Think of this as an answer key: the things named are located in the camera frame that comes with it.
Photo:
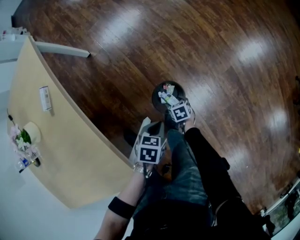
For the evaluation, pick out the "person's right forearm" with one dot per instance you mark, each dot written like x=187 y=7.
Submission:
x=201 y=150

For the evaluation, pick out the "white open box bin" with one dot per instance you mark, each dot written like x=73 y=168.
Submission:
x=11 y=50

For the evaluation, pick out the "pink flowers in white pot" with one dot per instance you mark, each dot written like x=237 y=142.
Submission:
x=32 y=132

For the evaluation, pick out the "person's black jacket torso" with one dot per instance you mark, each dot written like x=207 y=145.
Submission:
x=199 y=222

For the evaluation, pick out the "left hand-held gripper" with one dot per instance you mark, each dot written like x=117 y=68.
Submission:
x=147 y=153

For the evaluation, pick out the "black round trash bin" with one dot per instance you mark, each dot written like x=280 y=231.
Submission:
x=157 y=103

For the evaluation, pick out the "person's left forearm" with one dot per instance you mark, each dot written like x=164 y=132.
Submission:
x=126 y=192

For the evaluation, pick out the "clear plastic wrapper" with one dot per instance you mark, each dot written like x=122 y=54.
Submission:
x=171 y=89

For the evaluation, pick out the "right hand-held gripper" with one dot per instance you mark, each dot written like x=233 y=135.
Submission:
x=180 y=112

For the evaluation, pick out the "person's jeans leg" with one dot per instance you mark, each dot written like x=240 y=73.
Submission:
x=185 y=168

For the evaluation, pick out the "white shade table lamp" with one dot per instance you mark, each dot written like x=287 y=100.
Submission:
x=37 y=162

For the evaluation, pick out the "clear plastic water bottle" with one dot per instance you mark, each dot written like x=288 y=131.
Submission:
x=24 y=161

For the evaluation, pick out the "small white plastic block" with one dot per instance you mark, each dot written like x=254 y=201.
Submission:
x=45 y=98

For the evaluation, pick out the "small white blue box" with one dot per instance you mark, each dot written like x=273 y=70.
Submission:
x=172 y=100

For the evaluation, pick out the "person's black shoe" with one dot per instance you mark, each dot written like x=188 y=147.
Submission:
x=171 y=120
x=130 y=137

